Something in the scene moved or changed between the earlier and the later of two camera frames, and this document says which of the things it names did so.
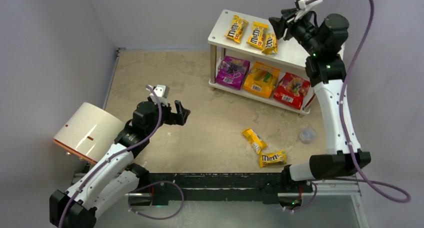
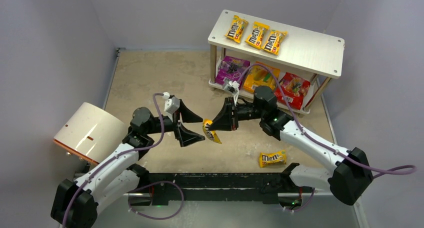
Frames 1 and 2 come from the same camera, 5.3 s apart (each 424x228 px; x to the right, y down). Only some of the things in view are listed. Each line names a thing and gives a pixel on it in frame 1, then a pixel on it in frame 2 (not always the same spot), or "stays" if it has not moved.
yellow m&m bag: [254, 140] to [212, 135]
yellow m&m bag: [271, 46] stays
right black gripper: [288, 26] to [234, 113]
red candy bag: [291, 91] stays
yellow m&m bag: [235, 30] stays
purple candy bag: [231, 72] stays
